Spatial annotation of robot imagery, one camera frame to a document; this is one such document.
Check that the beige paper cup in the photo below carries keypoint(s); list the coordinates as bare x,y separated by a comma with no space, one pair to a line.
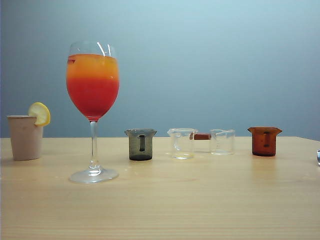
25,140

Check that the clear empty measuring cup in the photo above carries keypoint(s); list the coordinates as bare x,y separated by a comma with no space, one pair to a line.
222,143

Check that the clear measuring cup yellow residue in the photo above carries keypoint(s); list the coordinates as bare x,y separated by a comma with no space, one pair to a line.
181,145

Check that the amber brown measuring cup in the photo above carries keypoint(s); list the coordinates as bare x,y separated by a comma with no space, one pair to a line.
265,143

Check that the yellow lemon slice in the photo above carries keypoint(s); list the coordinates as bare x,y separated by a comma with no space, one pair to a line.
41,113

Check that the silver metal object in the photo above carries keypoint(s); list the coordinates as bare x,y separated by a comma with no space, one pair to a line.
318,157

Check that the wine glass with orange-red drink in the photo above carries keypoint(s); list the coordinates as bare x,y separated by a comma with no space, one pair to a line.
92,92

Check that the smoky grey measuring cup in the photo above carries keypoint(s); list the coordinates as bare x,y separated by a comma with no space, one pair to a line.
140,146

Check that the small reddish brown block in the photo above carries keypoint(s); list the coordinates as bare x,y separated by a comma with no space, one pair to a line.
202,136

